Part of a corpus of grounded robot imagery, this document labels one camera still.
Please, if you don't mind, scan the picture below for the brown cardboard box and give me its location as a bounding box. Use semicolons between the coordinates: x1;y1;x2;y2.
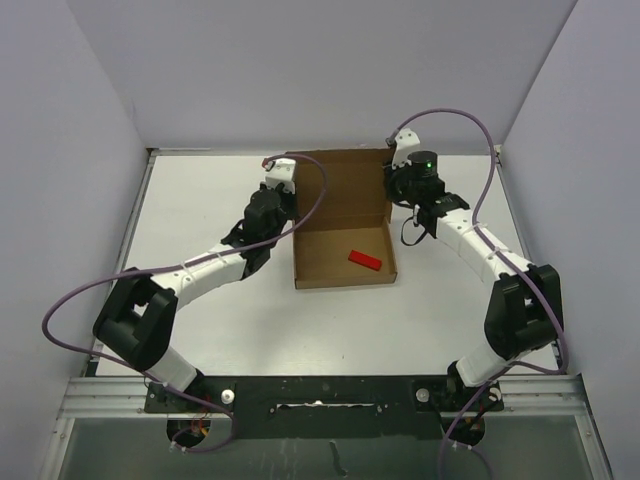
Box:
293;148;398;290

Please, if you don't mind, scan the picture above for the small red block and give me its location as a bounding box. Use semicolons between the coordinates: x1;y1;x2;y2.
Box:
348;250;382;271

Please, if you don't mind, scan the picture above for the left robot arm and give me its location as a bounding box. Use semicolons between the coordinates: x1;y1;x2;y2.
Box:
93;184;297;411

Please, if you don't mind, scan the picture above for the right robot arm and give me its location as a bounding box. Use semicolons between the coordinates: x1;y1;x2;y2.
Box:
383;150;567;409

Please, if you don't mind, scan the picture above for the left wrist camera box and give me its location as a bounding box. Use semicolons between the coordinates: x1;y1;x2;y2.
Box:
262;158;297;194

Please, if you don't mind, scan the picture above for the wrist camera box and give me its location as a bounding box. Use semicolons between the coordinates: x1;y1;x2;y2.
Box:
386;128;421;170
262;158;297;194

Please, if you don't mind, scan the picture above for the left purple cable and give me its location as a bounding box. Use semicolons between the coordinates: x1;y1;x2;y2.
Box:
41;154;330;455

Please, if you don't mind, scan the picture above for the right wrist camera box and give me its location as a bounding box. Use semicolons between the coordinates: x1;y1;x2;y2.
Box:
386;128;421;170

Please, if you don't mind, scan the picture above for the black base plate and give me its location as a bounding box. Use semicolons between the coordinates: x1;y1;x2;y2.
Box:
144;375;504;440

